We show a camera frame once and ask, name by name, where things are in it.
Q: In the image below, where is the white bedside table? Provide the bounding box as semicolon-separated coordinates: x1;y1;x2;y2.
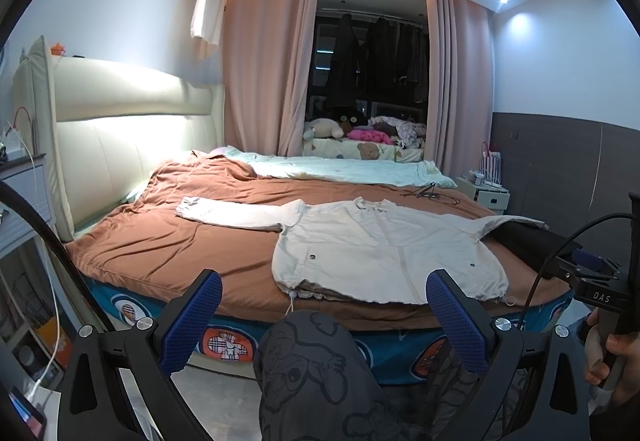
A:
454;176;510;214

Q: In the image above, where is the person's right hand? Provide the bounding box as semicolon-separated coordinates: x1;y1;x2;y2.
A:
585;308;639;406

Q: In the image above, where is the cream plush toy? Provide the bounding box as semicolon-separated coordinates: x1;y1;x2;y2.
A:
303;118;344;141

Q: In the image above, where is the black clothes hanger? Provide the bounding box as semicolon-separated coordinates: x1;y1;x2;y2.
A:
401;183;460;206

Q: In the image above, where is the white hanging shirt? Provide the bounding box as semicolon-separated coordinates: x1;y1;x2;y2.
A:
191;0;227;60

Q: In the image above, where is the cream padded headboard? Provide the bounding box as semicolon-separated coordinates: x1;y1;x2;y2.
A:
11;37;226;242

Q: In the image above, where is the brown orange bed cover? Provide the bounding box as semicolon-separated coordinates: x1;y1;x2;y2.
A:
66;157;568;331

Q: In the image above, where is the blue patterned bed sheet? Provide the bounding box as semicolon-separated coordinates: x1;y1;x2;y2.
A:
68;270;579;395

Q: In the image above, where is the cream white jacket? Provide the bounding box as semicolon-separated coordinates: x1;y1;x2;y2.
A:
175;197;545;305

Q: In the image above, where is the pink clothing pile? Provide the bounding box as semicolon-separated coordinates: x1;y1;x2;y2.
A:
346;129;394;145

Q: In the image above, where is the white left nightstand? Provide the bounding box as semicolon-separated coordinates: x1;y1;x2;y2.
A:
0;152;57;259

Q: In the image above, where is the black garment on bed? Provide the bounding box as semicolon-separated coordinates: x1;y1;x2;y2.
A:
482;221;565;283

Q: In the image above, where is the pink left curtain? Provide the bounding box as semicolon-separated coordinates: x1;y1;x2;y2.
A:
222;0;317;156

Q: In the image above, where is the pink curtain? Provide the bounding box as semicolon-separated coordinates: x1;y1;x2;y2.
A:
424;0;495;178
222;0;317;156

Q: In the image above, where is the light green blanket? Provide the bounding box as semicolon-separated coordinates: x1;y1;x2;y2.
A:
208;146;457;190

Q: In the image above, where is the white charging cable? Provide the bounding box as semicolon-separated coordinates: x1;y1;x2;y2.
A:
4;120;64;402

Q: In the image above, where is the bear print cushion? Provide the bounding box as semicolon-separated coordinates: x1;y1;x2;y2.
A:
303;138;423;162

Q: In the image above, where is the pink right curtain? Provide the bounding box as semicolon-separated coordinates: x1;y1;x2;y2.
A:
424;0;495;178

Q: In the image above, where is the black cable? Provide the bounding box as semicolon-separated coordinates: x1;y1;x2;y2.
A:
0;180;120;334

